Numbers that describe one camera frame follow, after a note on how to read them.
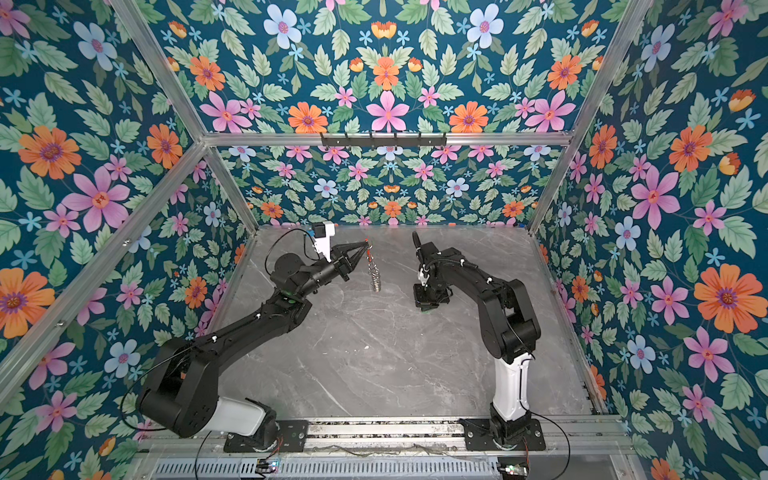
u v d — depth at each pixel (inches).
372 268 28.9
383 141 36.4
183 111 33.4
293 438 29.0
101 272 24.3
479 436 28.8
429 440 29.0
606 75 30.3
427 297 32.5
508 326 21.4
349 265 27.7
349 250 27.7
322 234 26.0
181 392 16.8
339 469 30.2
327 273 26.9
